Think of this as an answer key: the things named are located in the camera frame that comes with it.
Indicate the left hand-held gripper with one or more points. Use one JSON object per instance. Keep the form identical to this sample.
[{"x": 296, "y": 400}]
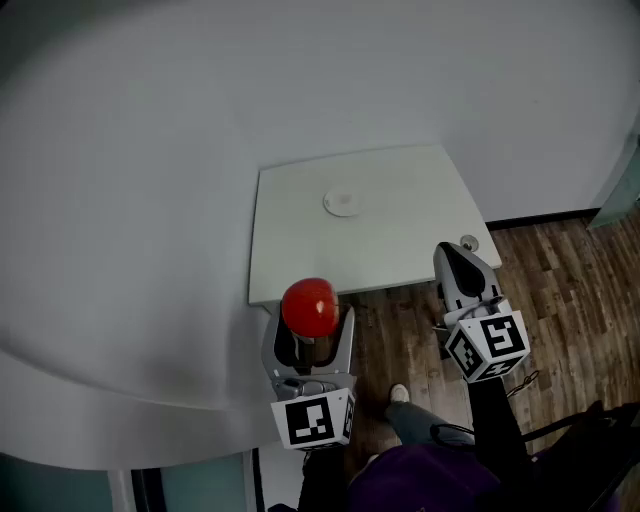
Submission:
[{"x": 310, "y": 420}]

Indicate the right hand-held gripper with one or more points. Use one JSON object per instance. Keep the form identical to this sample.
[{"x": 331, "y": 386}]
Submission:
[{"x": 500, "y": 340}]

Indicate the red apple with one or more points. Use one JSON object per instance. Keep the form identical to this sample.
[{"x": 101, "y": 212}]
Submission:
[{"x": 307, "y": 305}]

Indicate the small white plate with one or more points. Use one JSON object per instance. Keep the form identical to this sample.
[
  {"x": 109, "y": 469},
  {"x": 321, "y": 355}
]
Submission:
[{"x": 342, "y": 200}]

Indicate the person's right forearm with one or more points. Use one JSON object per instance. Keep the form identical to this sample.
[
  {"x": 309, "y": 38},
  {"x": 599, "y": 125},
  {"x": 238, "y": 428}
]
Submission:
[{"x": 492, "y": 420}]

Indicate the person's left forearm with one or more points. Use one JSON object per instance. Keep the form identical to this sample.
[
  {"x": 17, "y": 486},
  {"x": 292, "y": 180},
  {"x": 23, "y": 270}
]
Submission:
[{"x": 320, "y": 482}]

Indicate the round grey table grommet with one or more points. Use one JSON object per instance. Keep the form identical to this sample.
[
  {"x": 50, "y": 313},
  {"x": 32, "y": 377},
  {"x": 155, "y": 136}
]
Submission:
[{"x": 469, "y": 242}]

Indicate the white shoe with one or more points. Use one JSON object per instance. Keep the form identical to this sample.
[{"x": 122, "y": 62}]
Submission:
[{"x": 398, "y": 393}]

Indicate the person's leg in grey trousers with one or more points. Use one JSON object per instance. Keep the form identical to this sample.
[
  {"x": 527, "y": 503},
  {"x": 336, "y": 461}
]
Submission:
[{"x": 415, "y": 425}]

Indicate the frosted glass panel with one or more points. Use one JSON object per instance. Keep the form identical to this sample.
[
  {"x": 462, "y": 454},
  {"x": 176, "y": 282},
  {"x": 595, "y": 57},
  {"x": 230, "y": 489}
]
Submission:
[
  {"x": 620, "y": 195},
  {"x": 200, "y": 487}
]

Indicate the person's purple top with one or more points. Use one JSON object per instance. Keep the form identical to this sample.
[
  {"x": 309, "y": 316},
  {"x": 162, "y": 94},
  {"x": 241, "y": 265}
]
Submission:
[{"x": 425, "y": 480}]

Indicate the black bag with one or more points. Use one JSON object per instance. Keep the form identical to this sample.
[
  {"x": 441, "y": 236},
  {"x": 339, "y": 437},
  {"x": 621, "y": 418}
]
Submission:
[{"x": 585, "y": 460}]

